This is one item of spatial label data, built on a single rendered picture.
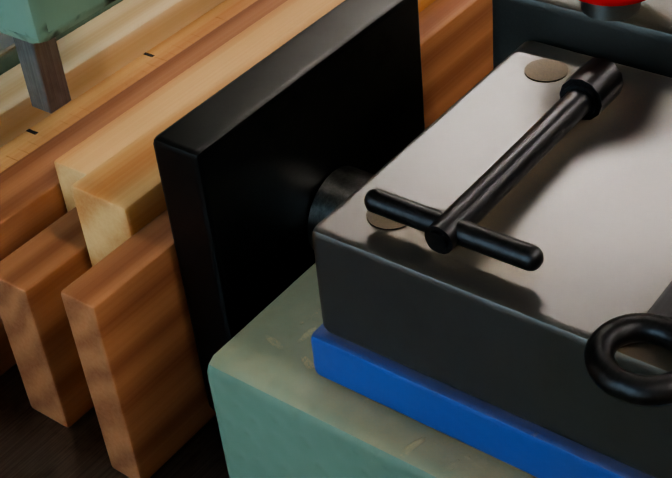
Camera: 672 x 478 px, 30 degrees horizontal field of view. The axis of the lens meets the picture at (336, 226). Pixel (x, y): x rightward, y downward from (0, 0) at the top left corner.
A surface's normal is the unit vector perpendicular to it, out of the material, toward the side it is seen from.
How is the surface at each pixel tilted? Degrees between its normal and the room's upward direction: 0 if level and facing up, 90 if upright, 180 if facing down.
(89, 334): 90
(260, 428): 90
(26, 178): 0
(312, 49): 0
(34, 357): 90
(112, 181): 0
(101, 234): 90
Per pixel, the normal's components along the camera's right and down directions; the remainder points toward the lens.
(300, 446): -0.59, 0.54
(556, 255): -0.09, -0.79
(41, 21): 0.51, 0.49
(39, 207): 0.80, 0.31
